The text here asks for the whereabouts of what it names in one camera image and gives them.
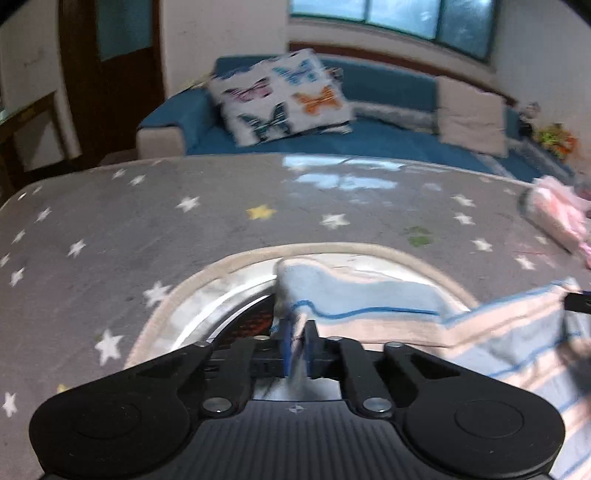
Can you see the beige plain pillow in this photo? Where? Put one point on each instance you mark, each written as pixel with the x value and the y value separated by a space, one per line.
pixel 470 118

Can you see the dark wooden door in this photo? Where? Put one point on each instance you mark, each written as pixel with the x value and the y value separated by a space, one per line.
pixel 111 64

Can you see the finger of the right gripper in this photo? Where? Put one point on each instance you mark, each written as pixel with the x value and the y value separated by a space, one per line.
pixel 578 302

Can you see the blue striped knit garment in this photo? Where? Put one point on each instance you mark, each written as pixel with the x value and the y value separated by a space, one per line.
pixel 529 340

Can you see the grey star tablecloth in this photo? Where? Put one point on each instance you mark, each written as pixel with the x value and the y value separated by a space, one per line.
pixel 86 258

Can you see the blue sofa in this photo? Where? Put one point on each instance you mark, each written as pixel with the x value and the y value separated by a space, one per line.
pixel 395 118

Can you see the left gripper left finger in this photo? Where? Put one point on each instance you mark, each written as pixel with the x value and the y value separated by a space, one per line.
pixel 285 337

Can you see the butterfly print pillow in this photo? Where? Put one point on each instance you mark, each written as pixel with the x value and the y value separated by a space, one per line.
pixel 279 98

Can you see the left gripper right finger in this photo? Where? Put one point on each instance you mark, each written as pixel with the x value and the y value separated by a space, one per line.
pixel 313 348

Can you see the green framed window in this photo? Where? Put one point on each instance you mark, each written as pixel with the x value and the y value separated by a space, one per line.
pixel 464 26

